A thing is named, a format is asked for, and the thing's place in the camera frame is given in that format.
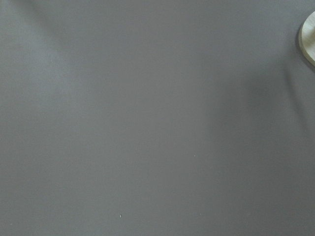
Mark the wooden cup storage rack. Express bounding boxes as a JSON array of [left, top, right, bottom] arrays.
[[298, 12, 315, 66]]

